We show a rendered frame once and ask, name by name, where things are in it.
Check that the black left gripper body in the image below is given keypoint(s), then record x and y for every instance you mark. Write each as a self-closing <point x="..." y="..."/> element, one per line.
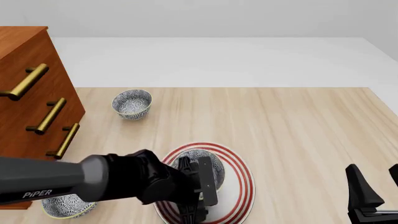
<point x="190" y="211"/>

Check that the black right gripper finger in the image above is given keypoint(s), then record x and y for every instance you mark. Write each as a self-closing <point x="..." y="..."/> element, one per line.
<point x="395" y="173"/>
<point x="362" y="193"/>

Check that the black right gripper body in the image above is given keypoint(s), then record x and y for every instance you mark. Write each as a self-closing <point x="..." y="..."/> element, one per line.
<point x="373" y="218"/>

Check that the patterned black white bowl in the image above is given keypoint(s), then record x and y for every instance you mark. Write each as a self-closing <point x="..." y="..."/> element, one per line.
<point x="65" y="205"/>
<point x="196" y="154"/>
<point x="132" y="103"/>

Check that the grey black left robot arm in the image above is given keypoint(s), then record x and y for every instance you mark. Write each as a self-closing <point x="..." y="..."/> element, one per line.
<point x="46" y="173"/>

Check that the white plate with red rings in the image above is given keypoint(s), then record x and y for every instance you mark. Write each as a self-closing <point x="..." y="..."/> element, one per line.
<point x="237" y="186"/>

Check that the wooden cabinet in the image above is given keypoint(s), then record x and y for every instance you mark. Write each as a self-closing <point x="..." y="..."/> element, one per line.
<point x="37" y="58"/>

